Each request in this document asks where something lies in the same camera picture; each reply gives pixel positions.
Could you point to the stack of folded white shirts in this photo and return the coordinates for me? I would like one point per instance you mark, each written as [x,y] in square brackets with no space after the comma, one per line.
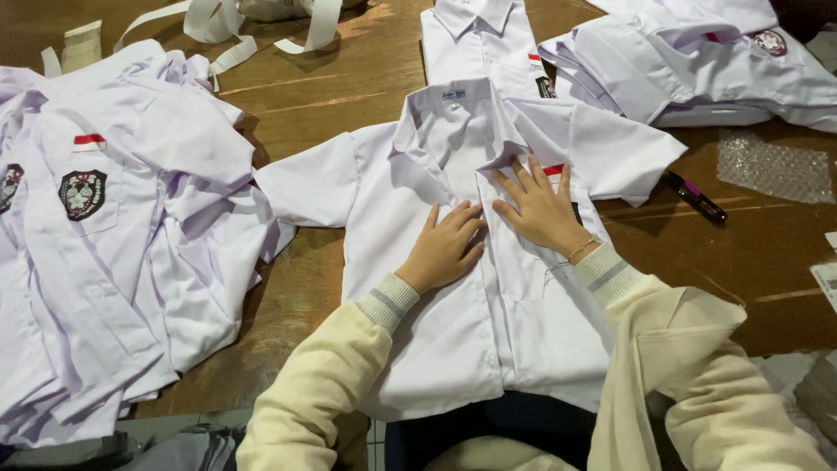
[693,65]

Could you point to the person's dark trousers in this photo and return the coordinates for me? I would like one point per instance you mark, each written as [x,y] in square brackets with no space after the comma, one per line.
[484,435]

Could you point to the black and purple pen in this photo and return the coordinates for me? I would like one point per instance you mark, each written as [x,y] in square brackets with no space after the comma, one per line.
[694,196]

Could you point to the white short-sleeved school shirt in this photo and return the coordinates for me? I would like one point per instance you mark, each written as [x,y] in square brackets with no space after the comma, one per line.
[451,327]

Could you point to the white paper strips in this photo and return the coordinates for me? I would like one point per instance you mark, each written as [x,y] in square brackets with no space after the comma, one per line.
[242,29]

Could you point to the white paper label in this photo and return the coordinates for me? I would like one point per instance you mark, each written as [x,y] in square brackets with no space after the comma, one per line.
[825,278]

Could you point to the clear bubble wrap sheet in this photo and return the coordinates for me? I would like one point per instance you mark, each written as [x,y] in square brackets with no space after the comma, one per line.
[771,167]

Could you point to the clear plastic bag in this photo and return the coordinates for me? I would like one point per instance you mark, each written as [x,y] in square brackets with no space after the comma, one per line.
[801,396]

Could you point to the folded white school shirt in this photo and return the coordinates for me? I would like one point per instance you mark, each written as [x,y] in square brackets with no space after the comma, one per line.
[480,46]

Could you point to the person's left hand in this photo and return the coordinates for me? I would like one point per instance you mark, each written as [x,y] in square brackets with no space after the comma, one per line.
[439,252]

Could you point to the person's right hand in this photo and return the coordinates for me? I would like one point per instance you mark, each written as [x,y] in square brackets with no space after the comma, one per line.
[544,212]

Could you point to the heap of white school shirts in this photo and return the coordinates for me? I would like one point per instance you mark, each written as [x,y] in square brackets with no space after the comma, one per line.
[111,248]

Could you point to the small cardboard piece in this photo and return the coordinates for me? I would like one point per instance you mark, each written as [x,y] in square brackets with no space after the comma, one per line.
[81,46]

